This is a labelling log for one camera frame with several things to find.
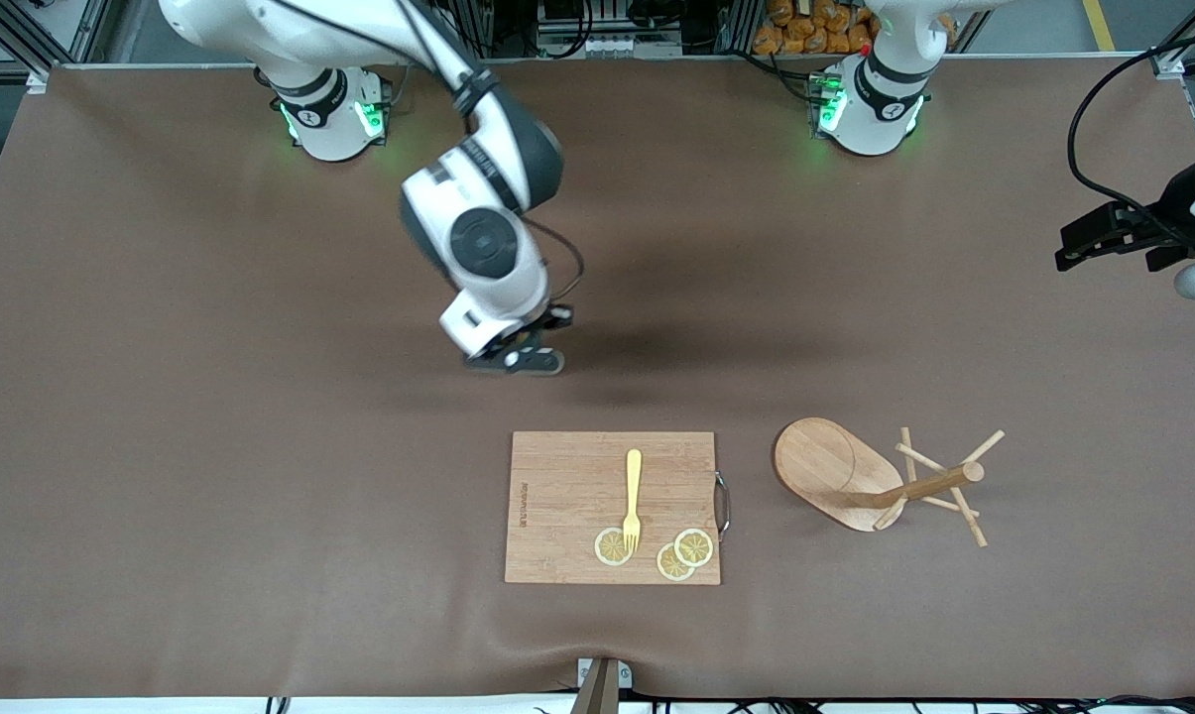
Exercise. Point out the orange snack bags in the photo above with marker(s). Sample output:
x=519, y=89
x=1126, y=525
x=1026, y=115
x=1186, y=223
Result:
x=805, y=25

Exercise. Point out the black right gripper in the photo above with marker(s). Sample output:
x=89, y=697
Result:
x=548, y=322

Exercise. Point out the yellow plastic fork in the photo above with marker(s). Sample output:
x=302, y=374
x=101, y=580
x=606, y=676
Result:
x=634, y=476

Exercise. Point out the wooden mug tree rack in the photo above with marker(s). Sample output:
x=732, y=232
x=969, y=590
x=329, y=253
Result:
x=825, y=461

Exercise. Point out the aluminium frame extrusion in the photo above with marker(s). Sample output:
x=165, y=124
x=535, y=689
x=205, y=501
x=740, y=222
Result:
x=89, y=30
x=1167, y=61

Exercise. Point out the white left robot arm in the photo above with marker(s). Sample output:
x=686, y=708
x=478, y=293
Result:
x=870, y=109

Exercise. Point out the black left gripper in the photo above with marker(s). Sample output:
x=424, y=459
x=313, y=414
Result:
x=1165, y=211

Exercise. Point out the grey electronics box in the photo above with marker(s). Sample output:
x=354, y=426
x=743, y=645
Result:
x=607, y=45

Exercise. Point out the lemon slice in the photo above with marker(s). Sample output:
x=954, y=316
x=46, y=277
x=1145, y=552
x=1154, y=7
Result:
x=671, y=565
x=607, y=547
x=696, y=547

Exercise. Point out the bamboo cutting board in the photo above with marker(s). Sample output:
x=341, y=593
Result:
x=567, y=496

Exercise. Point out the white power strip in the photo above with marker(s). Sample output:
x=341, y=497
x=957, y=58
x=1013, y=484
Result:
x=399, y=30

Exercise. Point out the aluminium camera post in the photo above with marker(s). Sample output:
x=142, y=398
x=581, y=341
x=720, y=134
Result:
x=597, y=694

